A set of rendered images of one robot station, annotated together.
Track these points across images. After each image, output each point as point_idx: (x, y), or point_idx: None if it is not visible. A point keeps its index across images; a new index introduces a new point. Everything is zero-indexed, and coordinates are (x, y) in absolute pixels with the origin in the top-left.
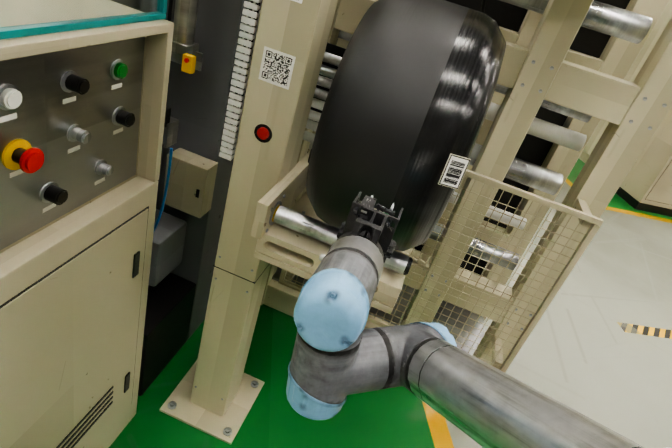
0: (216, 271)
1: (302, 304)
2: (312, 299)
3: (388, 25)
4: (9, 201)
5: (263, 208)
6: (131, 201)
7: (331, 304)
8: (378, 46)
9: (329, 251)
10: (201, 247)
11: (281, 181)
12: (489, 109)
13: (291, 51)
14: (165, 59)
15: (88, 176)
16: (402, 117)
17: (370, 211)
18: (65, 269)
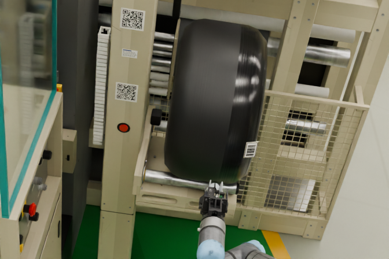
0: (103, 213)
1: (200, 257)
2: (204, 255)
3: (196, 77)
4: (21, 230)
5: (138, 178)
6: (55, 196)
7: (211, 255)
8: (194, 92)
9: (201, 228)
10: (72, 189)
11: (140, 151)
12: (276, 25)
13: (134, 82)
14: (61, 113)
15: (36, 195)
16: (216, 130)
17: (213, 199)
18: (43, 251)
